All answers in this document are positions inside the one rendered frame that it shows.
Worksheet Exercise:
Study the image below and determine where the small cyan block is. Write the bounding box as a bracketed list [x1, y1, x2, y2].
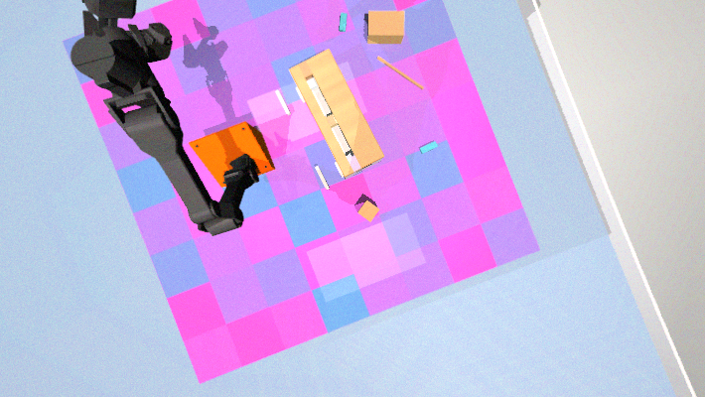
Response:
[420, 141, 438, 154]
[340, 12, 348, 32]

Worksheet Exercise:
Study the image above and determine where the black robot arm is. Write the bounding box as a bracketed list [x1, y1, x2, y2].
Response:
[70, 22, 260, 236]

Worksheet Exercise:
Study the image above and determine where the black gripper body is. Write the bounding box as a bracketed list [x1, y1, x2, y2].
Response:
[83, 0, 149, 65]

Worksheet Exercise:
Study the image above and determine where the tan thin rod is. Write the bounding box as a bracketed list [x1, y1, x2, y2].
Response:
[377, 57, 424, 90]

